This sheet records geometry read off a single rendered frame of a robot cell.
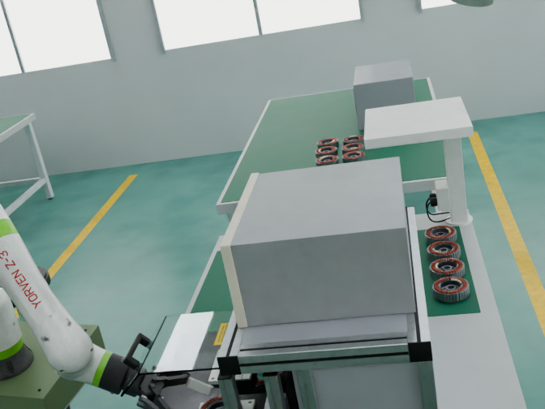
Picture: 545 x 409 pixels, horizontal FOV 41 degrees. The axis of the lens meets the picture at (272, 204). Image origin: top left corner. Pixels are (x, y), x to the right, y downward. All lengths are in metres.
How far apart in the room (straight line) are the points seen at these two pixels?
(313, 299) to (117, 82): 5.33
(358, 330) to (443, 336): 0.65
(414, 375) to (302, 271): 0.31
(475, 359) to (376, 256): 0.64
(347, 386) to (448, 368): 0.53
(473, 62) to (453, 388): 4.65
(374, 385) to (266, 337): 0.25
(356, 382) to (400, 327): 0.15
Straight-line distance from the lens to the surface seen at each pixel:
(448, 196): 2.76
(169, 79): 6.60
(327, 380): 1.57
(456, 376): 2.02
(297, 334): 1.57
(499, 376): 2.01
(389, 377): 1.56
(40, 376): 2.25
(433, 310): 2.29
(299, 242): 1.52
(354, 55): 6.32
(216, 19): 6.39
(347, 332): 1.55
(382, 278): 1.55
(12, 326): 2.23
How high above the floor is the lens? 1.95
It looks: 22 degrees down
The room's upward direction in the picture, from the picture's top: 11 degrees counter-clockwise
